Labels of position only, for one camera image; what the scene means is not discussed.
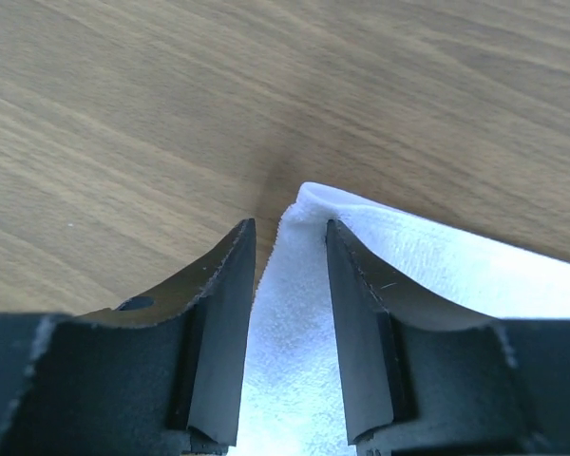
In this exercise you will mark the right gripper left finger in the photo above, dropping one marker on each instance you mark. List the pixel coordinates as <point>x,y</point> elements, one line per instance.
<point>159,375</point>

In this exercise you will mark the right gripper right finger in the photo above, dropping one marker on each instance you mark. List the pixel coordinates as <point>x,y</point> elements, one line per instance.
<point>422,375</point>

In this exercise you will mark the white towel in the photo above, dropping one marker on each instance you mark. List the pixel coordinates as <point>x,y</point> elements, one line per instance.
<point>292,401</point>

